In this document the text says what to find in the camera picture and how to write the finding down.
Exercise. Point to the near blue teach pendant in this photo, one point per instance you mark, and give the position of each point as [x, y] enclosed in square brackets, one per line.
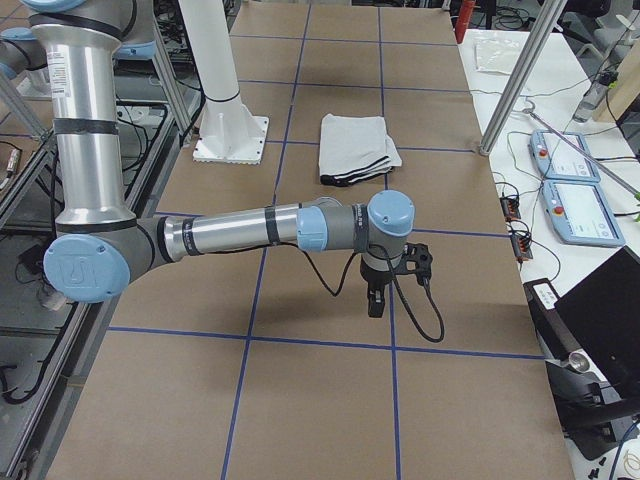
[580, 214]

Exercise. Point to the far orange circuit board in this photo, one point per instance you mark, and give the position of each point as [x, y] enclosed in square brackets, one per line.
[510, 208]

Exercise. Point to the black laptop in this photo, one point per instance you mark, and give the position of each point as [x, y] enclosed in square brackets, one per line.
[602, 314]

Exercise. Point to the red cylinder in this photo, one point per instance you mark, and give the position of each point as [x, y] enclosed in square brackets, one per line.
[463, 19]

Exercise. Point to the black box with label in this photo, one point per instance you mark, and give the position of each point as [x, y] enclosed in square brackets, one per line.
[564, 349]

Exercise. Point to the white central pillar with base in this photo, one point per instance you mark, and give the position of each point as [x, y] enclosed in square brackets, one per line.
[228, 132]

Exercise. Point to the far blue teach pendant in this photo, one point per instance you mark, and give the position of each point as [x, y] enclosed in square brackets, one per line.
[556, 160]

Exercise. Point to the grey cartoon print t-shirt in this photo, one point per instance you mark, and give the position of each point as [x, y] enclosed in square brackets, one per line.
[355, 149]

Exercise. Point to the clear water bottle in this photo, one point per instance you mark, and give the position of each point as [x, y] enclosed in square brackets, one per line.
[594, 95]

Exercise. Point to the grabber reaching stick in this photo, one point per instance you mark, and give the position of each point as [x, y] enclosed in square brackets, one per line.
[619, 180]

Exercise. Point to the aluminium frame post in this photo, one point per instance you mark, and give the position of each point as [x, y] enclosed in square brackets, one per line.
[548, 16]

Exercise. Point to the near orange circuit board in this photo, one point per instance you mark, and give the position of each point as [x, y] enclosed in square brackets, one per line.
[521, 240]

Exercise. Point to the blue teach pendant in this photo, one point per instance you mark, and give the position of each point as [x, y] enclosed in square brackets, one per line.
[556, 160]
[580, 214]

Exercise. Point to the clear plastic bag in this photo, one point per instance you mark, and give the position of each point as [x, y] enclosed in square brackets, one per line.
[496, 56]

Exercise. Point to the orange circuit board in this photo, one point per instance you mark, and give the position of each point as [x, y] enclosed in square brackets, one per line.
[521, 240]
[510, 208]

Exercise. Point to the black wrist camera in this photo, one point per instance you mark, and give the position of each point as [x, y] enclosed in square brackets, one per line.
[416, 260]

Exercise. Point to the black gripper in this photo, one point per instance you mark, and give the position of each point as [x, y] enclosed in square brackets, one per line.
[374, 279]

